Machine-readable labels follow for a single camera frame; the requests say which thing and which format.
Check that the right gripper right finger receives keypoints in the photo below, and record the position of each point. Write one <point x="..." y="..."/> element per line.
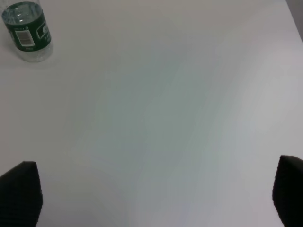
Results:
<point x="287" y="191"/>

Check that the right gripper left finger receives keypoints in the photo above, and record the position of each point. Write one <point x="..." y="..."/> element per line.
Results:
<point x="21" y="197"/>

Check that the clear bottle green label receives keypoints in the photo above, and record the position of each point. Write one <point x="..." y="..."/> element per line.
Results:
<point x="28" y="29"/>

